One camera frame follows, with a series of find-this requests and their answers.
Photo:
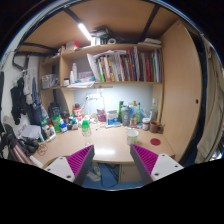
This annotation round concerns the grey shaker bottle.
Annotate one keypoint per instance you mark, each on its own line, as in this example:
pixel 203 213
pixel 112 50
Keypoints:
pixel 125 115

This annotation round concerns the hanging dark clothes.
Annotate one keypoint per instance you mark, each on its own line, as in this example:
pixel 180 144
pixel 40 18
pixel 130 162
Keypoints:
pixel 25 97

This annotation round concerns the white-lidded glass jar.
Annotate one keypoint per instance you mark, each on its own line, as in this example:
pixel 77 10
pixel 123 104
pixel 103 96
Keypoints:
pixel 145 123

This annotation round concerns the green drink bottle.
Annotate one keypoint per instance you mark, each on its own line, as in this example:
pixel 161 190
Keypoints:
pixel 138 113

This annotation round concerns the green-capped clear water bottle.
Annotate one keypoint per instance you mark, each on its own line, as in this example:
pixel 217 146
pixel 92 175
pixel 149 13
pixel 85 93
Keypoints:
pixel 86 130

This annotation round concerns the pink snack bag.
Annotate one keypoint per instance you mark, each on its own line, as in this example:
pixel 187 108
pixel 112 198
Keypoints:
pixel 101 114

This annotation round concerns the wooden desk shelf unit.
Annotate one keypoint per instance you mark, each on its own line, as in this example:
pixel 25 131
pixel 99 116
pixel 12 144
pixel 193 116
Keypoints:
pixel 65 59

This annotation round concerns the wooden wardrobe side panel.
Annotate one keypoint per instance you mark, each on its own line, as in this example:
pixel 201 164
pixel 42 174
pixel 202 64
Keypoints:
pixel 182 88

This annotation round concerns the brown ceramic mug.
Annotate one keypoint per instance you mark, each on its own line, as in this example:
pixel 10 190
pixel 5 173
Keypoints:
pixel 155 127

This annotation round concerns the tall clear glass bottle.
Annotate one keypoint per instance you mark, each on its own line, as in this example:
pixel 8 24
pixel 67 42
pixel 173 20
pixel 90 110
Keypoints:
pixel 154 110

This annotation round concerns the fluorescent tube light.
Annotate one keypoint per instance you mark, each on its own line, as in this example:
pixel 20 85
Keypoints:
pixel 85 31

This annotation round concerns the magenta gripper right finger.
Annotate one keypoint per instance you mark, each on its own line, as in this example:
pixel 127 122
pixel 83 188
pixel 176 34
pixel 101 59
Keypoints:
pixel 151 166

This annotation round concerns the round red coaster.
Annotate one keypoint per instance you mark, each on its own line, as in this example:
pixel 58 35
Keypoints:
pixel 155 141

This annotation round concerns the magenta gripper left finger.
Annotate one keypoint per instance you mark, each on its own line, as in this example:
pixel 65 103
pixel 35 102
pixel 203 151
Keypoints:
pixel 74 167

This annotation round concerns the row of colourful books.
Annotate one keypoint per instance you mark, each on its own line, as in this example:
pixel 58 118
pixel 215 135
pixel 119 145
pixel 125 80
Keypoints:
pixel 127 65

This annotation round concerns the white paper cup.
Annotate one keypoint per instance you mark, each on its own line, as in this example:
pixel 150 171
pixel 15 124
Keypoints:
pixel 132 136

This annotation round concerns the red and white canister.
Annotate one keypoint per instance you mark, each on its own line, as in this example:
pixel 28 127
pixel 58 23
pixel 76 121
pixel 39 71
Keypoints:
pixel 78 114

